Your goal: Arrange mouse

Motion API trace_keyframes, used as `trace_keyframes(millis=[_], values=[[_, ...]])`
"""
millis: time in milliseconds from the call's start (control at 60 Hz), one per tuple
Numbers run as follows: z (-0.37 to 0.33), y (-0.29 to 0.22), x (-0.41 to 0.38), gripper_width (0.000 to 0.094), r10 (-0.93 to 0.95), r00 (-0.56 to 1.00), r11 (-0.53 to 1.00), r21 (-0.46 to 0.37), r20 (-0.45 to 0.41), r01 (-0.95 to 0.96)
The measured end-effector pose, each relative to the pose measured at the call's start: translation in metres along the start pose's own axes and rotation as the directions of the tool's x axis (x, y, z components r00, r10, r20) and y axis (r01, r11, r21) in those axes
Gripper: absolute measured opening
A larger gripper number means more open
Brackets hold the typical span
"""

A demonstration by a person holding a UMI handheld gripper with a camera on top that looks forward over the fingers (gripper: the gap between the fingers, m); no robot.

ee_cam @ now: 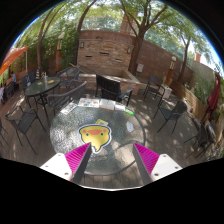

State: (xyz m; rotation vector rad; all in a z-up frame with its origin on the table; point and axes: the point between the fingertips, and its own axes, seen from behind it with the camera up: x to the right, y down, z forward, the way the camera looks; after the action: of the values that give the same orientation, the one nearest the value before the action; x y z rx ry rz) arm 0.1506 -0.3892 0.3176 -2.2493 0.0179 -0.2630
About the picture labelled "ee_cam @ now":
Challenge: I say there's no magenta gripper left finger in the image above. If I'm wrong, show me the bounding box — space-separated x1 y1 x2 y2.
41 143 92 184

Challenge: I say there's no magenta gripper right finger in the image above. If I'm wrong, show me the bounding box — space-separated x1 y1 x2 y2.
133 143 182 185

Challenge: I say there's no white computer mouse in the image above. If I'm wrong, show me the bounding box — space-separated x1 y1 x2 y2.
126 122 134 132

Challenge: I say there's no round glass patio table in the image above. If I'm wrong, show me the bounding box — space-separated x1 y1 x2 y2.
50 106 146 175

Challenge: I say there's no clear plastic sheet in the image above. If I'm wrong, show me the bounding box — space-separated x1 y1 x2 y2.
61 102 77 115

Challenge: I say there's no green small box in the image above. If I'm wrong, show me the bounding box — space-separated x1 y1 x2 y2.
125 109 134 116

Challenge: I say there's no black metal chair far-right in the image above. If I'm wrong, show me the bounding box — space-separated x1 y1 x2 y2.
191 124 211 156

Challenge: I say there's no colourful picture book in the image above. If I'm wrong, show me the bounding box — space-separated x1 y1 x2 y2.
78 98 100 108

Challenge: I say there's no black metal chair right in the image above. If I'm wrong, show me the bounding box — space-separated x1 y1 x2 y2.
155 99 187 130

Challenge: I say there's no grey metal chair left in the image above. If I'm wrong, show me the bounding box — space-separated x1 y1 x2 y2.
47 80 87 113

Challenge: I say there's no black metal chair front-left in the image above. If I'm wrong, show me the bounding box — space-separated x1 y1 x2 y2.
4 105 47 155

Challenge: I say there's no white paper stack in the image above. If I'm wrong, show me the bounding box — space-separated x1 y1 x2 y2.
99 99 116 110

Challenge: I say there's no black metal chair back-right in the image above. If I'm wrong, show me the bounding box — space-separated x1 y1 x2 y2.
143 75 163 99

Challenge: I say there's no black slatted patio chair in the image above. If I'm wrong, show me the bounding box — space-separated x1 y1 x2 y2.
95 74 133 104

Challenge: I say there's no black metal chair back-centre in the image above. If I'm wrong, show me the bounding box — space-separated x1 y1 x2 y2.
56 66 80 89

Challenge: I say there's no folded red patio umbrella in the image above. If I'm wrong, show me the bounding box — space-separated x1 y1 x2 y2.
206 73 221 116

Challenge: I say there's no orange patio umbrella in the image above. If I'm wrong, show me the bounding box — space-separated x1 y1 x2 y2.
0 46 28 76

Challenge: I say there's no large tree trunk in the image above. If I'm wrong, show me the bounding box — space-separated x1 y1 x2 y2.
119 0 168 74

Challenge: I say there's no stone brick fountain wall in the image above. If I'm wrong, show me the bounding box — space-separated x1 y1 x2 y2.
76 30 135 75

